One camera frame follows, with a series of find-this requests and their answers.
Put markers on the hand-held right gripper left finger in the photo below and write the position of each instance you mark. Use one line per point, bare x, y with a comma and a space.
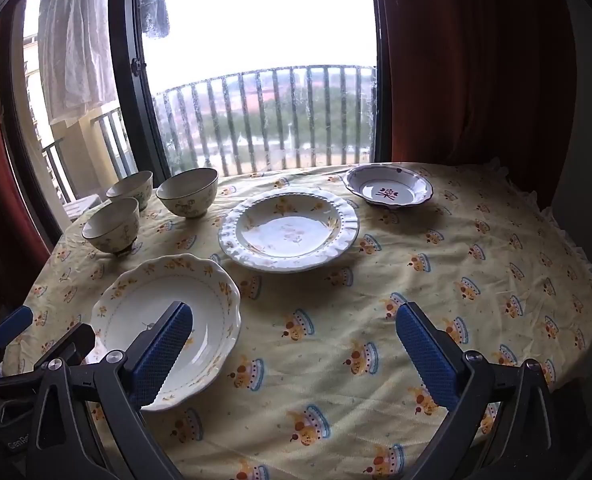
166, 355

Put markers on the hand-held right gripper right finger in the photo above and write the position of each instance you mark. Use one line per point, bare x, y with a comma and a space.
425, 360

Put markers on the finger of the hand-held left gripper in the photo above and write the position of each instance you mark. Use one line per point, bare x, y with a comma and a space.
71, 345
11, 327

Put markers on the scalloped yellow floral plate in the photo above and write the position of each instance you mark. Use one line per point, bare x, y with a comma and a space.
131, 305

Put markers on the small floral ceramic bowl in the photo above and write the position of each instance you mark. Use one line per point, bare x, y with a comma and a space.
133, 187
111, 230

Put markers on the large floral ceramic bowl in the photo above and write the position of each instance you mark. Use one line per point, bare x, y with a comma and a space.
188, 200

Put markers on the ruffled rim floral plate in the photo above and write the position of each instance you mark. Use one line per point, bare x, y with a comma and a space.
288, 232

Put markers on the white plate with red trim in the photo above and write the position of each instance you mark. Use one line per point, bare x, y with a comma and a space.
400, 187

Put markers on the yellow printed tablecloth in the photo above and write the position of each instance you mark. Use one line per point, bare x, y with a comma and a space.
326, 320

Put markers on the red curtain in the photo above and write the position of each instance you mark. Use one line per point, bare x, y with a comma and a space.
475, 60
1, 210

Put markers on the pale flat object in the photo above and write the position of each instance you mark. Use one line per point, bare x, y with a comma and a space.
83, 206

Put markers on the white lace hanging cloth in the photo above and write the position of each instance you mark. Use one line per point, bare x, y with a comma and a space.
76, 35

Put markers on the balcony railing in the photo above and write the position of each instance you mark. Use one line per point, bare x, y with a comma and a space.
316, 66

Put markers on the black window frame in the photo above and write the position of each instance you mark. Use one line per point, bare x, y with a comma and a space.
126, 110

